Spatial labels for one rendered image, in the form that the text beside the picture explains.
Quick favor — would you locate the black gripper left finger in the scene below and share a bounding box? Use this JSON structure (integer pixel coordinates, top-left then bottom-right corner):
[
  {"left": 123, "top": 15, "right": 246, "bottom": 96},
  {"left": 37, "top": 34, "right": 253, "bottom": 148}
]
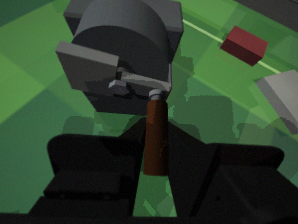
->
[{"left": 46, "top": 117, "right": 146, "bottom": 217}]

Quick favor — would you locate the dark red block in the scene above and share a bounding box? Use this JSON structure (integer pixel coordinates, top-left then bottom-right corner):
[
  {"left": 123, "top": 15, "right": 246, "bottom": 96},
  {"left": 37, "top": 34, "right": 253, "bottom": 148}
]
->
[{"left": 219, "top": 25, "right": 268, "bottom": 67}]

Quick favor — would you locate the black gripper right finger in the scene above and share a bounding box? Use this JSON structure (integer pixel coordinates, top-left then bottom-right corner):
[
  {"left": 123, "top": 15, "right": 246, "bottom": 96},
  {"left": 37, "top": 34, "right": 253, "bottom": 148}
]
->
[{"left": 168, "top": 121, "right": 284, "bottom": 217}]

